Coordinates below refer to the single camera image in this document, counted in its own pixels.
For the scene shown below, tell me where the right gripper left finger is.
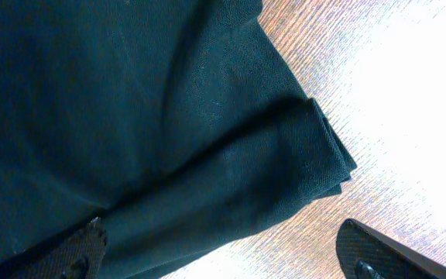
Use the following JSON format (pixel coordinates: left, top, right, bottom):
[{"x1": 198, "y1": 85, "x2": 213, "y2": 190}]
[{"x1": 10, "y1": 217, "x2": 107, "y2": 279}]

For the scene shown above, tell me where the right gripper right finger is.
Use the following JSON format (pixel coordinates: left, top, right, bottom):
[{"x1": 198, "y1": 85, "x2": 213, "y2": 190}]
[{"x1": 336, "y1": 219, "x2": 446, "y2": 279}]

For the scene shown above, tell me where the black t-shirt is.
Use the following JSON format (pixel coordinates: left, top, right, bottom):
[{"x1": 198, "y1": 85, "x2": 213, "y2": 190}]
[{"x1": 0, "y1": 0, "x2": 356, "y2": 278}]

